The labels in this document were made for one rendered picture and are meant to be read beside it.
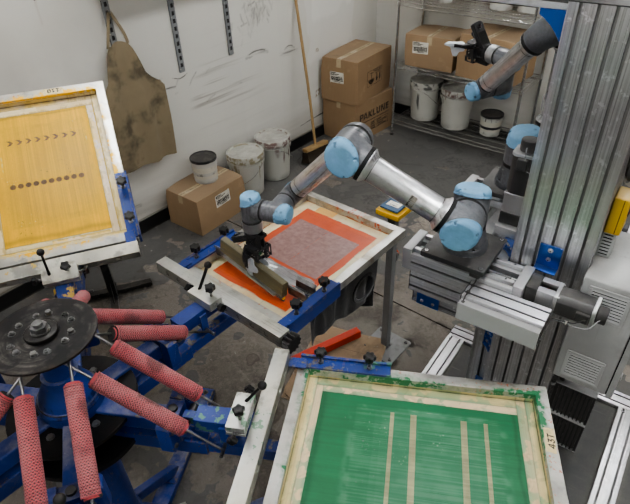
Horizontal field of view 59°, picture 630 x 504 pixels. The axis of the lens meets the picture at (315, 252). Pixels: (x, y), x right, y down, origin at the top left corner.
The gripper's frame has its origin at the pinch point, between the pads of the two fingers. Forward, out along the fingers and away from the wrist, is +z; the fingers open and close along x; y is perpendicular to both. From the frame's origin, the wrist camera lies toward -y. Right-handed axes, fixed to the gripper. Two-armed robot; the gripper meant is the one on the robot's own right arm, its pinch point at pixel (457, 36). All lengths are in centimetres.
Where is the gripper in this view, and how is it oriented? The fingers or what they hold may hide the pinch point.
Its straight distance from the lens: 266.1
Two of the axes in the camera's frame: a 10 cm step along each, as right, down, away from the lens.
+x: 8.6, -4.2, 2.9
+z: -4.9, -5.1, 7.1
